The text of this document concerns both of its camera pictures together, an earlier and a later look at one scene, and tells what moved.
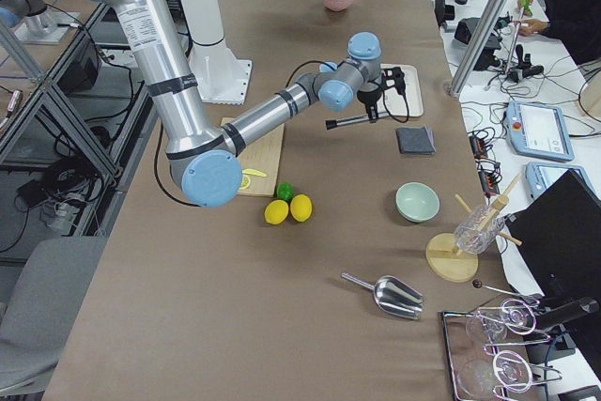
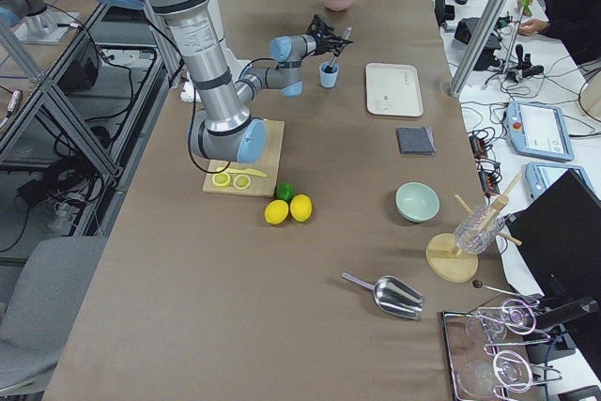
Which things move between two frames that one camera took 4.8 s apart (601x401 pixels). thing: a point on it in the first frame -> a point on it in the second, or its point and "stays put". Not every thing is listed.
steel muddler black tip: x=332 y=123 -> x=329 y=69
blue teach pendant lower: x=539 y=176 stays put
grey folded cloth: x=416 y=141 stays put
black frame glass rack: x=489 y=350 stays put
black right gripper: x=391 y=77 -> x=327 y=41
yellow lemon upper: x=300 y=208 stays put
